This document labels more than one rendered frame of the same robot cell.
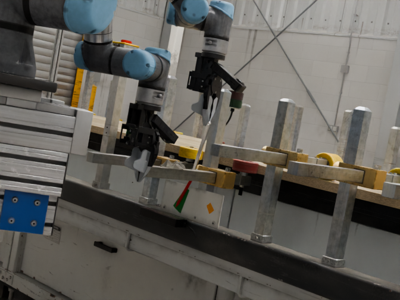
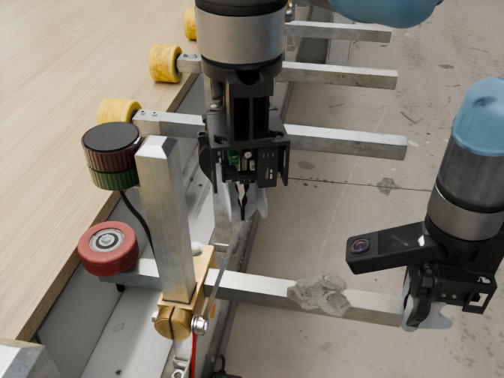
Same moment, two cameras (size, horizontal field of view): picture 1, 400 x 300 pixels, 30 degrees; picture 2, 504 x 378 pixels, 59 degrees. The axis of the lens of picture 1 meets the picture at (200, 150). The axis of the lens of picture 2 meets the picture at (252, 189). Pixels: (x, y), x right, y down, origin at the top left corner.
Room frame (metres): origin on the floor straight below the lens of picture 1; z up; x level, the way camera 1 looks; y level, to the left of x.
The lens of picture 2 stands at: (2.42, 0.33, 1.37)
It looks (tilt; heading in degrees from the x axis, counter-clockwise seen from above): 40 degrees down; 236
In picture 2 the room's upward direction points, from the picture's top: straight up
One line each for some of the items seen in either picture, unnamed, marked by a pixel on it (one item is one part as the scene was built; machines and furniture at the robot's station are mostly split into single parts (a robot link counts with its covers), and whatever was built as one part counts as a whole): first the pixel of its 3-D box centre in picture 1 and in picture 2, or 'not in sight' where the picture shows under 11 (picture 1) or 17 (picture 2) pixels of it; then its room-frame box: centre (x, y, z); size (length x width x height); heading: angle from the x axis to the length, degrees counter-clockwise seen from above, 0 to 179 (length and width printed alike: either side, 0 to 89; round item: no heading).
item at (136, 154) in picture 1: (133, 163); (427, 320); (2.04, 0.17, 0.86); 0.06 x 0.03 x 0.09; 136
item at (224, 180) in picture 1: (213, 176); (184, 289); (2.27, -0.06, 0.85); 0.13 x 0.06 x 0.05; 45
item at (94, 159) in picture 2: (233, 95); (113, 145); (2.32, -0.07, 1.10); 0.06 x 0.06 x 0.02
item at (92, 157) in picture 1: (144, 163); not in sight; (2.38, 0.17, 0.84); 0.43 x 0.03 x 0.04; 135
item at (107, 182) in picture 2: (232, 103); (118, 165); (2.32, -0.07, 1.08); 0.06 x 0.06 x 0.02
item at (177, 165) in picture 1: (175, 163); (319, 286); (2.13, 0.06, 0.87); 0.09 x 0.07 x 0.02; 135
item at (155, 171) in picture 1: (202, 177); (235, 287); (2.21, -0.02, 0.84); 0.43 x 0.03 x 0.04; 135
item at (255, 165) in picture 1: (243, 177); (114, 264); (2.34, -0.15, 0.85); 0.08 x 0.08 x 0.11
